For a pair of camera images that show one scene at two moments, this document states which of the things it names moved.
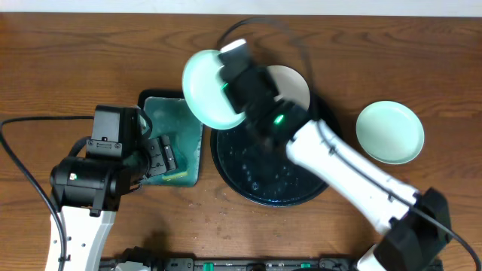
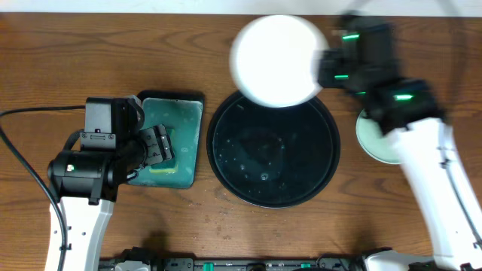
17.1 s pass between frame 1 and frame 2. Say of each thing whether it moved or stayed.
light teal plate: moved
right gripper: moved
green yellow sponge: moved
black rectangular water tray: stayed
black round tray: stayed
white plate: moved
